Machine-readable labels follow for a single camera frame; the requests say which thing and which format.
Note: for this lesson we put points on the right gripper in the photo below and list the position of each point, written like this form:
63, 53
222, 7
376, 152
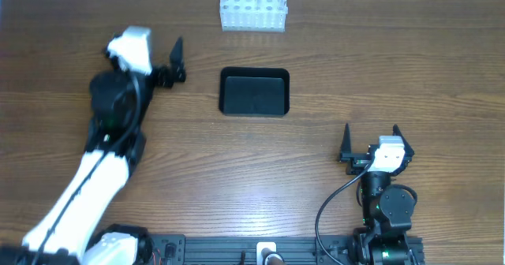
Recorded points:
357, 162

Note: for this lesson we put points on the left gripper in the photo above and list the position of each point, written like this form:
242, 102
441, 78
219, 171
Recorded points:
169, 77

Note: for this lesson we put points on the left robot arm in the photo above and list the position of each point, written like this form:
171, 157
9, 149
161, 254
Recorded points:
90, 194

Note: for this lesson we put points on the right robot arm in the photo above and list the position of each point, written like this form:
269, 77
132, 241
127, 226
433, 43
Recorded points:
388, 210

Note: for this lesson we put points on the black tray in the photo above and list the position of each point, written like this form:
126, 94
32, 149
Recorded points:
254, 95

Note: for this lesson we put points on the white test tube rack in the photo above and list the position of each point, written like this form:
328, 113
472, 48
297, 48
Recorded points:
256, 18

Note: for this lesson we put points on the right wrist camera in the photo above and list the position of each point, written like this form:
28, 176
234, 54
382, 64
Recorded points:
388, 154

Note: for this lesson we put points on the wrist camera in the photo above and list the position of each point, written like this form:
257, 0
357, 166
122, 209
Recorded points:
388, 154
132, 48

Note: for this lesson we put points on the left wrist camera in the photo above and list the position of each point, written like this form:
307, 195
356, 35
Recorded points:
132, 48

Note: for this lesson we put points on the mounting rail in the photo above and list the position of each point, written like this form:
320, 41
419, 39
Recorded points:
225, 251

